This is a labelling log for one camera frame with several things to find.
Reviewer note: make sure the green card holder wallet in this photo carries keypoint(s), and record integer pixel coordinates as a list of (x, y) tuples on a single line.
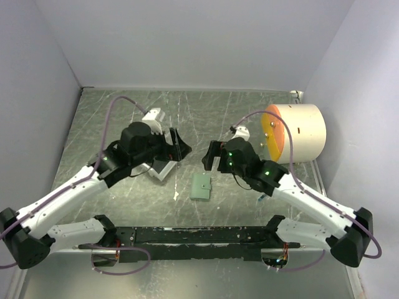
[(200, 187)]

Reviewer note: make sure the white card tray box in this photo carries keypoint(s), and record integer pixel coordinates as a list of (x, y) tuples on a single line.
[(161, 169)]

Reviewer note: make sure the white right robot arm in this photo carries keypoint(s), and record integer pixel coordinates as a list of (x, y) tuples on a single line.
[(339, 229)]

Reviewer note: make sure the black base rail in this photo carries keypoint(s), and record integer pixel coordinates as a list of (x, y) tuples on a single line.
[(134, 244)]

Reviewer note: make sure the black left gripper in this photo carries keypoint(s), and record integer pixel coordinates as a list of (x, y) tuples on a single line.
[(182, 148)]

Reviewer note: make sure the white cylinder with orange lid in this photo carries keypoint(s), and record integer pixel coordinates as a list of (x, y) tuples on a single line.
[(306, 125)]

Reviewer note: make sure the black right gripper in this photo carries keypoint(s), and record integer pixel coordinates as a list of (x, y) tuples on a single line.
[(215, 149)]

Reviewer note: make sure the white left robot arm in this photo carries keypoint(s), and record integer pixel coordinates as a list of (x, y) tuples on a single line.
[(32, 233)]

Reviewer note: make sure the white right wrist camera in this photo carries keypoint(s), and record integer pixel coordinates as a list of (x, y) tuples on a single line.
[(240, 132)]

